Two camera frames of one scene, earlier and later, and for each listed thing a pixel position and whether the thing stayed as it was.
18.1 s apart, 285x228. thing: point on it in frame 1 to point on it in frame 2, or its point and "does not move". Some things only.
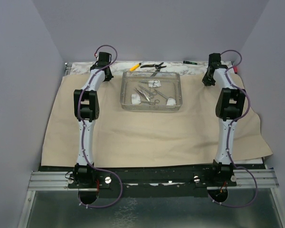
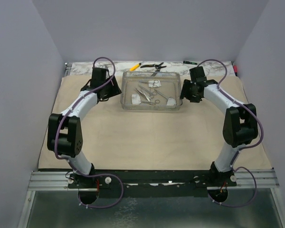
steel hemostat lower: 156,102 does not move
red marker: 235,69 does not move
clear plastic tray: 140,91 does not move
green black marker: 189,62 does not move
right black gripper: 206,82 to 187,84
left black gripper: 107,78 to 115,90
